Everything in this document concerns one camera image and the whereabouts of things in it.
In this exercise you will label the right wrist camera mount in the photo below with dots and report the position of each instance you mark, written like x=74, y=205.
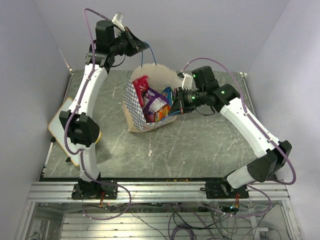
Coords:
x=187, y=80

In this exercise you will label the blue checkered paper bag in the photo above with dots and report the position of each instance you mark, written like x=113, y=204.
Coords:
x=158, y=78

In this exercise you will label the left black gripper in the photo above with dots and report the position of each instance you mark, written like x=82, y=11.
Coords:
x=139, y=45

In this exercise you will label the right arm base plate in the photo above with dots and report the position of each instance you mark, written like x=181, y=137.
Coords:
x=216, y=188

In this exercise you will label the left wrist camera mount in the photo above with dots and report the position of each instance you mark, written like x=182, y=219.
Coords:
x=117, y=21

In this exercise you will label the orange snack packet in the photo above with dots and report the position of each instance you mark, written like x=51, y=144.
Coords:
x=157, y=116

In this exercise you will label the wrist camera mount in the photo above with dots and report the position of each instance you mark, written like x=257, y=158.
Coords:
x=117, y=21
x=187, y=80

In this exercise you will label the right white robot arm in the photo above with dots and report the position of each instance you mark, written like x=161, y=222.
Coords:
x=202, y=88

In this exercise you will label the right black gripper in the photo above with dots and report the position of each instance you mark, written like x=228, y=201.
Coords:
x=179, y=104

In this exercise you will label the small whiteboard yellow frame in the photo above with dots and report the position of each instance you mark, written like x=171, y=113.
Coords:
x=56, y=129

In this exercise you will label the aluminium frame rail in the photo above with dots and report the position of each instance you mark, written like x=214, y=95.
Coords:
x=153, y=192

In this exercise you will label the blue snack bag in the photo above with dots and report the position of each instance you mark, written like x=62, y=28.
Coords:
x=168, y=93

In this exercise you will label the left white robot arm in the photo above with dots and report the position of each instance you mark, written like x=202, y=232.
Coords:
x=81, y=132

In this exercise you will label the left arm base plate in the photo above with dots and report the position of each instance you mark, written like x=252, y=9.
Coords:
x=85, y=190

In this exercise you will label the purple snack packet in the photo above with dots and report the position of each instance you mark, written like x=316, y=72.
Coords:
x=153, y=101

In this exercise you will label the red chips bag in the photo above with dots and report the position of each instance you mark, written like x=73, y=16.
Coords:
x=141, y=86

